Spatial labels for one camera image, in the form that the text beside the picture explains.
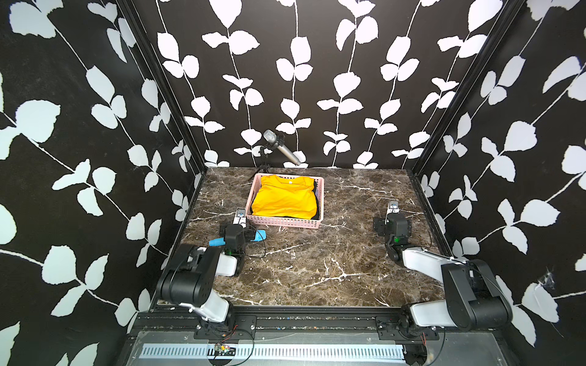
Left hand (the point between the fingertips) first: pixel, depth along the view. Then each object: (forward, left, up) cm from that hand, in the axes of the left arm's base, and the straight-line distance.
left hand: (238, 216), depth 93 cm
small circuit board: (-45, +1, -8) cm, 46 cm away
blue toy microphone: (-8, -10, -3) cm, 13 cm away
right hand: (-2, -63, +2) cm, 63 cm away
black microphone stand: (+28, -10, 0) cm, 30 cm away
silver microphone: (+29, -14, +19) cm, 37 cm away
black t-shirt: (+1, -33, -2) cm, 33 cm away
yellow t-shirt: (+10, -22, -2) cm, 24 cm away
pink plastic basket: (-2, -21, -3) cm, 21 cm away
